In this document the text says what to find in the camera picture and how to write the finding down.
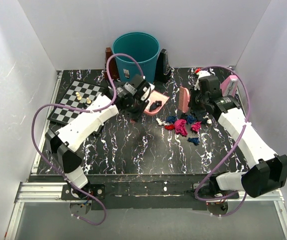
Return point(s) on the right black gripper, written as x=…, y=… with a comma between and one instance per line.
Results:
x=194, y=107

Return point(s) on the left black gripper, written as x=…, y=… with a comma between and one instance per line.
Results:
x=135, y=117

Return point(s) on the pink hand brush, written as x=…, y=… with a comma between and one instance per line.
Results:
x=184, y=99

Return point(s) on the pink dustpan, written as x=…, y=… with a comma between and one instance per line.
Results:
x=155, y=95

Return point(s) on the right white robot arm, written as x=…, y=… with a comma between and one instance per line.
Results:
x=267, y=169

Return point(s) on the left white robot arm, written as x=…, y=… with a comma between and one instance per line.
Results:
x=63, y=143

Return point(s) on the blue paper scraps centre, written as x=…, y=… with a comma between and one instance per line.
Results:
x=189, y=119

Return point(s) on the black paper scrap in dustpan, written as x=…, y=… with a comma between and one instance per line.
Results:
x=155, y=105

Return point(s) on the magenta paper scrap right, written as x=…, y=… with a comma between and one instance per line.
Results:
x=196, y=127

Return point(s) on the pink metronome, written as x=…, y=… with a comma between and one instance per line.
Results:
x=229, y=85

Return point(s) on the red paper scrap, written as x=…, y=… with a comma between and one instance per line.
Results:
x=169, y=127

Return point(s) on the blue paper scrap front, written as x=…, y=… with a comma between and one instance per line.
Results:
x=194, y=140

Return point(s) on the brown metronome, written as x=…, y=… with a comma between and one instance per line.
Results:
x=112, y=65

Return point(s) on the black metronome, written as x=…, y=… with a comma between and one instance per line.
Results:
x=163, y=68

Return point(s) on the black and white chessboard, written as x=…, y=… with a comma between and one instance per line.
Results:
x=87, y=90

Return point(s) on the cream chess pawn rear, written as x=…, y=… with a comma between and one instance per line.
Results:
x=78, y=96

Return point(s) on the teal plastic waste bin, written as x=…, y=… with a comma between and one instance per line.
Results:
x=144, y=48

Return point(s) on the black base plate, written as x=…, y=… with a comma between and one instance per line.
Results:
x=147, y=191

